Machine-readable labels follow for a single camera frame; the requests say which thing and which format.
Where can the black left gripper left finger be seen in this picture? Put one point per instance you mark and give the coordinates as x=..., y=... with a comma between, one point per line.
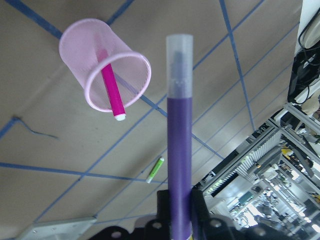
x=163, y=205

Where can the pink mesh cup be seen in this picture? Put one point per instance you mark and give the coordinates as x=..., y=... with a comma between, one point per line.
x=89, y=45

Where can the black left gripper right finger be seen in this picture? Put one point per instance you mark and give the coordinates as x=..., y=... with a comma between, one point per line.
x=198, y=210

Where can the purple marker pen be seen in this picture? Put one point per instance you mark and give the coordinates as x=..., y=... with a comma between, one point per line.
x=179, y=70

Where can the green marker pen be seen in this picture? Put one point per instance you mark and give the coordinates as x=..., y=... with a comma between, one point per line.
x=155, y=170

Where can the pink marker pen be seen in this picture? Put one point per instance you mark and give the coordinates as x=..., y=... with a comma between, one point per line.
x=113, y=93

